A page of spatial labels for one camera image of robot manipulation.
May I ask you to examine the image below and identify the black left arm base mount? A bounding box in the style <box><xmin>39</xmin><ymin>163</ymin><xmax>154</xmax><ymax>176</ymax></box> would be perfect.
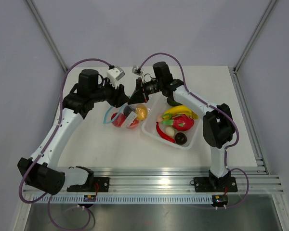
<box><xmin>67</xmin><ymin>177</ymin><xmax>110</xmax><ymax>193</ymax></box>

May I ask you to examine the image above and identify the red apple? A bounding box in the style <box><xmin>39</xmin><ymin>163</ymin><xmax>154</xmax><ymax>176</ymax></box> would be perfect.
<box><xmin>111</xmin><ymin>113</ymin><xmax>126</xmax><ymax>128</ymax></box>

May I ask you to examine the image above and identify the aluminium corner post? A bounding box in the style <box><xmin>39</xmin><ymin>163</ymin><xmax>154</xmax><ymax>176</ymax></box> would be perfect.
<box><xmin>233</xmin><ymin>0</ymin><xmax>279</xmax><ymax>74</ymax></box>
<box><xmin>24</xmin><ymin>0</ymin><xmax>68</xmax><ymax>72</ymax></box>

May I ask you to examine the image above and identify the white slotted cable duct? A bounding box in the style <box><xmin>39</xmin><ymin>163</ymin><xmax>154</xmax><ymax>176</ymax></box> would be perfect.
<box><xmin>38</xmin><ymin>194</ymin><xmax>212</xmax><ymax>205</ymax></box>

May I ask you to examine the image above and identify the clear zip top bag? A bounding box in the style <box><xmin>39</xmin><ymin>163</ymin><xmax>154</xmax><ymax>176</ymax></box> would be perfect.
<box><xmin>103</xmin><ymin>103</ymin><xmax>151</xmax><ymax>130</ymax></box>

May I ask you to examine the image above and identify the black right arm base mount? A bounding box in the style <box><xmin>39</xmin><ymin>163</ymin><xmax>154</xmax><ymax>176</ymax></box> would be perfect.
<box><xmin>190</xmin><ymin>177</ymin><xmax>238</xmax><ymax>193</ymax></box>

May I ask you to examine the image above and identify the yellow orange fruit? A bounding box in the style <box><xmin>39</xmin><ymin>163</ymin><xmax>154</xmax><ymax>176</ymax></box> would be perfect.
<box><xmin>135</xmin><ymin>104</ymin><xmax>148</xmax><ymax>121</ymax></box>

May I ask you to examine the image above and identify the white perforated plastic basket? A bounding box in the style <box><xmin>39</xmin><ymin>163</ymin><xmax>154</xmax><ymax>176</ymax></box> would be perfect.
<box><xmin>142</xmin><ymin>96</ymin><xmax>200</xmax><ymax>150</ymax></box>

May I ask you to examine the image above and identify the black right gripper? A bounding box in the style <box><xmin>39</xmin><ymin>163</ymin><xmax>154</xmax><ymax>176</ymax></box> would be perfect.
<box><xmin>128</xmin><ymin>77</ymin><xmax>163</xmax><ymax>105</ymax></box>

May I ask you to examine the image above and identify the orange red tomato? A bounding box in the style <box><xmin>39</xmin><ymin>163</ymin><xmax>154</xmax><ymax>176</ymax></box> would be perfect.
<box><xmin>127</xmin><ymin>119</ymin><xmax>139</xmax><ymax>129</ymax></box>

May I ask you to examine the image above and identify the left small circuit board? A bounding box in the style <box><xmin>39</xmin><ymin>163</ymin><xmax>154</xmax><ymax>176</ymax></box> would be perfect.
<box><xmin>83</xmin><ymin>195</ymin><xmax>96</xmax><ymax>203</ymax></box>

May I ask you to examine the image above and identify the red chili pepper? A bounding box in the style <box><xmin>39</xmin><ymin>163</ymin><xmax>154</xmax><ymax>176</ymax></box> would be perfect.
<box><xmin>156</xmin><ymin>122</ymin><xmax>175</xmax><ymax>143</ymax></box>

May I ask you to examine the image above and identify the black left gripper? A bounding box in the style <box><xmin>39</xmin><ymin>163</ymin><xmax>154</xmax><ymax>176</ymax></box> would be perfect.
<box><xmin>91</xmin><ymin>77</ymin><xmax>130</xmax><ymax>107</ymax></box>

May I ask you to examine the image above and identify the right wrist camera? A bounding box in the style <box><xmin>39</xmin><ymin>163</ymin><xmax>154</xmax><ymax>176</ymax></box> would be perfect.
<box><xmin>132</xmin><ymin>65</ymin><xmax>143</xmax><ymax>76</ymax></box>

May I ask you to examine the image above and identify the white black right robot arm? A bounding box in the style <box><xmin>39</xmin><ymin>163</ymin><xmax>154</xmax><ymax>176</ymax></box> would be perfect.
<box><xmin>129</xmin><ymin>62</ymin><xmax>239</xmax><ymax>191</ymax></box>

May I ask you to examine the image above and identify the right aluminium corner post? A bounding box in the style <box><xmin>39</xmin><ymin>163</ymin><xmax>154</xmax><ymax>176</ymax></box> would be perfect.
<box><xmin>233</xmin><ymin>0</ymin><xmax>279</xmax><ymax>74</ymax></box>

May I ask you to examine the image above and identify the pink peach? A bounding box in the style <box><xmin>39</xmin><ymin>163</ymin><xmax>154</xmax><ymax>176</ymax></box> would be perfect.
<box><xmin>157</xmin><ymin>115</ymin><xmax>163</xmax><ymax>122</ymax></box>

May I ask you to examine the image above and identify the dark green avocado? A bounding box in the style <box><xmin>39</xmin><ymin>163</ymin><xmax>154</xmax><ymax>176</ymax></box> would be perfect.
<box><xmin>167</xmin><ymin>97</ymin><xmax>181</xmax><ymax>107</ymax></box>

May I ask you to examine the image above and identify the left aluminium corner post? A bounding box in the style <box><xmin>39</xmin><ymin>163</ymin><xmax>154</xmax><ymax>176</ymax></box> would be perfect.
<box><xmin>24</xmin><ymin>0</ymin><xmax>68</xmax><ymax>72</ymax></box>

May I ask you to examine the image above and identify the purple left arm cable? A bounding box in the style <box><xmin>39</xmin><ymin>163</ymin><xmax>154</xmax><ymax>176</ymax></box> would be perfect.
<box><xmin>18</xmin><ymin>57</ymin><xmax>113</xmax><ymax>228</ymax></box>

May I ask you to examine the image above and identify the white garlic bulb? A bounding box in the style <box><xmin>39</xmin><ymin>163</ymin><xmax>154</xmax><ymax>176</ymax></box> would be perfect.
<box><xmin>165</xmin><ymin>126</ymin><xmax>175</xmax><ymax>137</ymax></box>

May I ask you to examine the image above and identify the small circuit board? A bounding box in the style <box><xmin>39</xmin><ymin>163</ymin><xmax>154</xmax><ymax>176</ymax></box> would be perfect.
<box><xmin>83</xmin><ymin>195</ymin><xmax>96</xmax><ymax>203</ymax></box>
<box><xmin>212</xmin><ymin>194</ymin><xmax>228</xmax><ymax>207</ymax></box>

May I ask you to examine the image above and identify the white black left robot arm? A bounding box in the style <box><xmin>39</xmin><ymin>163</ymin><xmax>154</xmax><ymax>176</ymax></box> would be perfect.
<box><xmin>17</xmin><ymin>67</ymin><xmax>129</xmax><ymax>195</ymax></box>

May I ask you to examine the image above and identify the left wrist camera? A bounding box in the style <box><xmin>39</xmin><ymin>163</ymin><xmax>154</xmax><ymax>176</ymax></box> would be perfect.
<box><xmin>106</xmin><ymin>66</ymin><xmax>125</xmax><ymax>88</ymax></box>

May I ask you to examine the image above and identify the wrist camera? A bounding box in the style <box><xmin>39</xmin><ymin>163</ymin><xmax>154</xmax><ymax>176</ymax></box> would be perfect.
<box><xmin>132</xmin><ymin>65</ymin><xmax>143</xmax><ymax>76</ymax></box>
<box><xmin>106</xmin><ymin>66</ymin><xmax>125</xmax><ymax>88</ymax></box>

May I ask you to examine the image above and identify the right small circuit board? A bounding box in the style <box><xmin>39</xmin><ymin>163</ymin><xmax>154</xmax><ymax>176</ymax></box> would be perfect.
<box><xmin>212</xmin><ymin>194</ymin><xmax>228</xmax><ymax>207</ymax></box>

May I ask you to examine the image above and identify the yellow banana bunch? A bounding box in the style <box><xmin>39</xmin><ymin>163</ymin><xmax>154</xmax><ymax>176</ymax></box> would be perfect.
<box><xmin>162</xmin><ymin>105</ymin><xmax>198</xmax><ymax>119</ymax></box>

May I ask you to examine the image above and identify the pink dragon fruit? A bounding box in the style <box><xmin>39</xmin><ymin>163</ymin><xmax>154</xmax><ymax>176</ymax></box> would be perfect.
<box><xmin>161</xmin><ymin>114</ymin><xmax>195</xmax><ymax>131</ymax></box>

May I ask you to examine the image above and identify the aluminium rail frame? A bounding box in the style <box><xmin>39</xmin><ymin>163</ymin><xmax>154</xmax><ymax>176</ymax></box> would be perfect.
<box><xmin>21</xmin><ymin>71</ymin><xmax>285</xmax><ymax>195</ymax></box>

